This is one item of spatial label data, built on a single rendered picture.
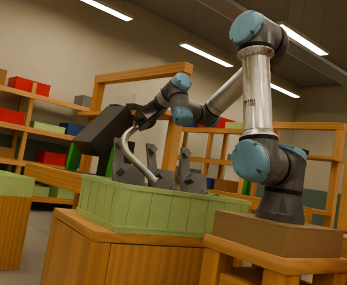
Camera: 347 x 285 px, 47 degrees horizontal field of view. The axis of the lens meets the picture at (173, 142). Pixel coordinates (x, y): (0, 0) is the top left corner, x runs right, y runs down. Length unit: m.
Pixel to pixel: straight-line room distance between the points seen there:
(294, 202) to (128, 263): 0.61
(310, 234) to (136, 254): 0.62
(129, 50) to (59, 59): 1.70
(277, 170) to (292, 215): 0.15
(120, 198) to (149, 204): 0.12
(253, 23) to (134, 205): 0.73
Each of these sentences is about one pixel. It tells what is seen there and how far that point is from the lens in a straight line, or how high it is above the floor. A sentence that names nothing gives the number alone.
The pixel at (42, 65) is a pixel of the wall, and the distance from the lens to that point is 8.11.
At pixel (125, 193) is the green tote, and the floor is 0.93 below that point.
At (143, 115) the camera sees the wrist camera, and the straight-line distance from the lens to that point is 1.61.
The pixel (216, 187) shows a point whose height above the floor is 0.91.
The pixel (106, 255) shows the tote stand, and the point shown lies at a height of 0.71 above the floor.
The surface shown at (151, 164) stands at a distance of 1.80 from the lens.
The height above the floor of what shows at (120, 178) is 0.97.
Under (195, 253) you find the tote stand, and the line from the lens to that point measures 1.62.
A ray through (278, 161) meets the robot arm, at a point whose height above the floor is 1.10.
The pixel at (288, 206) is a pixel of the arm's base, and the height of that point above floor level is 0.98.
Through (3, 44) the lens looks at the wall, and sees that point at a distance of 7.90.
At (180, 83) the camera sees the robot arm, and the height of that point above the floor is 1.36.
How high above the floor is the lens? 1.02
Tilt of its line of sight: 5 degrees up
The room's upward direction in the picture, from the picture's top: 9 degrees clockwise
